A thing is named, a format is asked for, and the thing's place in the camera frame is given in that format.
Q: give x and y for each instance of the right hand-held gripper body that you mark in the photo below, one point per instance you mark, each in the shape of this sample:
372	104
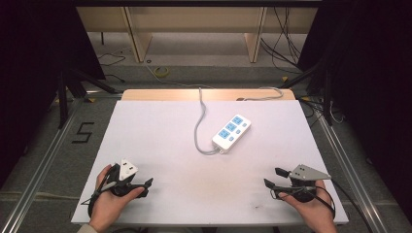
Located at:
307	173

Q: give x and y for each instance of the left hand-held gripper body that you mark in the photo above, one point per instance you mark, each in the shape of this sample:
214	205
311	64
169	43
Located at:
124	170

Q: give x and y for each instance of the person's left hand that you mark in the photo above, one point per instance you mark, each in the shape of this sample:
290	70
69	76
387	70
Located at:
107	207

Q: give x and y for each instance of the person's right hand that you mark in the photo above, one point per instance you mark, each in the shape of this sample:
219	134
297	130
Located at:
315	213

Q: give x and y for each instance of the white power strip blue sockets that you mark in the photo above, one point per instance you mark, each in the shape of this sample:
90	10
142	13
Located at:
231	133

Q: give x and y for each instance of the black metal stand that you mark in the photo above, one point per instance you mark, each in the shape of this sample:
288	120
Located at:
63	97
327	93

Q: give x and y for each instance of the wooden table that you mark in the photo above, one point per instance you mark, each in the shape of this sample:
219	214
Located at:
168	94

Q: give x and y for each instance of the black curtain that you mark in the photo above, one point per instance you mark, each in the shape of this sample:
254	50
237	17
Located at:
29	81
375	97

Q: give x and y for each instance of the yellow tape roll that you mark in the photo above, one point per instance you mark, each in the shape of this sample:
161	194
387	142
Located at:
161	72

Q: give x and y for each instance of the light wooden desk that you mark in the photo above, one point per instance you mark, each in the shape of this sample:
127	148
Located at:
194	19

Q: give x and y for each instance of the aluminium floor rail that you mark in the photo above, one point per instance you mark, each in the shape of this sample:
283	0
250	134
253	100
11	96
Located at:
39	168
353	168

